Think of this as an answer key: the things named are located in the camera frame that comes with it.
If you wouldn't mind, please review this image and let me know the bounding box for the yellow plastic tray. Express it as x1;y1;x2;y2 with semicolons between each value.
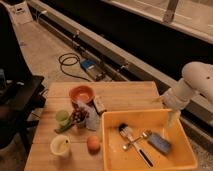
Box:
102;109;198;171

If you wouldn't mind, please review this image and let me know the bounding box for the black cable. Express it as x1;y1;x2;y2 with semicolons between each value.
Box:
58;52;92;83

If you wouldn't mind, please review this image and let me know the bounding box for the orange apple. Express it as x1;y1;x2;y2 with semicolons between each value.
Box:
87;135;100;153

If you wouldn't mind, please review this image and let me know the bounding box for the green vegetable toy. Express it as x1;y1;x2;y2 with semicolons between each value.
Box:
54;122;73;134

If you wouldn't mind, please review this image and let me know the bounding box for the metal spoon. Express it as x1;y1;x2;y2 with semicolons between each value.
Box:
122;130;152;150

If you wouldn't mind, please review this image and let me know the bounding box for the green cup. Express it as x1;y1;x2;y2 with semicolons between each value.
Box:
55;110;69;126

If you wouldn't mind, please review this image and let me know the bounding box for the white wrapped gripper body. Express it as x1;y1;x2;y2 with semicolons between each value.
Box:
153;88;188;128

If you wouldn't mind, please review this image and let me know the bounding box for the orange bowl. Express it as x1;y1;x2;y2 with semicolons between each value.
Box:
69;85;94;104

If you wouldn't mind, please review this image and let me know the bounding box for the blue sponge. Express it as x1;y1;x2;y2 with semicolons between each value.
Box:
148;133;171;155

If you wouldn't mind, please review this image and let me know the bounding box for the black white dish brush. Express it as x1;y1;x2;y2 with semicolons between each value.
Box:
118;123;153;167

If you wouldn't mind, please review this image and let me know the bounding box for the small brown box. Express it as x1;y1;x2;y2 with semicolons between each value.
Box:
93;96;106;115

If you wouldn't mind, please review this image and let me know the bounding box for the blue grey power box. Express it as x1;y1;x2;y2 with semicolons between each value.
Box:
80;59;105;81

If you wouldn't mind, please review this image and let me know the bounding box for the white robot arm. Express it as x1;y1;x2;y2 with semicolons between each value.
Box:
157;61;213;127

